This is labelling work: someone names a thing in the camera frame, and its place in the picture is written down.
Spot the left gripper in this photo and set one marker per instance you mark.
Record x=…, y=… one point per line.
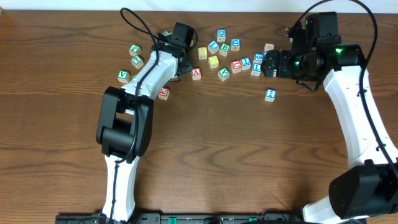
x=185, y=68

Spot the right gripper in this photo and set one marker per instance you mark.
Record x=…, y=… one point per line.
x=273, y=63

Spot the yellow O block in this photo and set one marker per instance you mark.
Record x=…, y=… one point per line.
x=213, y=61

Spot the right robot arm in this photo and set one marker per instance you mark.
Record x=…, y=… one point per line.
x=369, y=187

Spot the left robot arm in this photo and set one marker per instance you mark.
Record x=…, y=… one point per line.
x=125, y=120

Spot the red A block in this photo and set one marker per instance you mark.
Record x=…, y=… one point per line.
x=196, y=73

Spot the blue X block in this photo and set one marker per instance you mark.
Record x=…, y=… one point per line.
x=268, y=47

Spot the blue 5 block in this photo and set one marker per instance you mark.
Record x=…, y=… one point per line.
x=258, y=58

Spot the yellow S block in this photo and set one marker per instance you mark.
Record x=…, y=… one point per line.
x=202, y=53

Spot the blue L block lower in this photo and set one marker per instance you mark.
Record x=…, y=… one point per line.
x=256, y=69

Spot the blue l block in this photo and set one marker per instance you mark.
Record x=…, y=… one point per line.
x=256, y=69
x=213, y=47

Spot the blue I block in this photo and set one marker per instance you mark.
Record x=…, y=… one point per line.
x=246, y=63

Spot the blue 2 block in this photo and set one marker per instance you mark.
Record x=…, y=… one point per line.
x=270, y=95

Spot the blue L block upper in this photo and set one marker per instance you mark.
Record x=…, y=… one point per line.
x=213, y=47

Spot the red E block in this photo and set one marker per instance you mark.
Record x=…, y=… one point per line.
x=164, y=93

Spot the green Z block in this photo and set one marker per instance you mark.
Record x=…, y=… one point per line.
x=166, y=33

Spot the green V block centre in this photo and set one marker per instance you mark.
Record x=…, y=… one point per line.
x=223, y=74

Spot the green v block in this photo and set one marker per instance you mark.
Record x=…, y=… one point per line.
x=123, y=76
x=223, y=74

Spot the red U block centre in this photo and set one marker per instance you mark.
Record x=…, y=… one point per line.
x=236, y=66

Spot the green B block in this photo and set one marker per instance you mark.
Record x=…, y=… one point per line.
x=224, y=49

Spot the blue D block right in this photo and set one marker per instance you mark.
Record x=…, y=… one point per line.
x=235, y=44

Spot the blue d block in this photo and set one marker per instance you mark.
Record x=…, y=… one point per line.
x=235, y=44
x=221, y=35

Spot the blue D block top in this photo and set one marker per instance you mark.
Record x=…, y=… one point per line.
x=221, y=35

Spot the green 7 block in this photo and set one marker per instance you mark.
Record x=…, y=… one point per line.
x=137, y=61

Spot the green J block left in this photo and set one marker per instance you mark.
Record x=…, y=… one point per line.
x=135, y=50

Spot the green V block left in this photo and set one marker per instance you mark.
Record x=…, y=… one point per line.
x=123, y=76

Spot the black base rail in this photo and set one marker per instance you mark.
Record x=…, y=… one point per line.
x=269, y=216

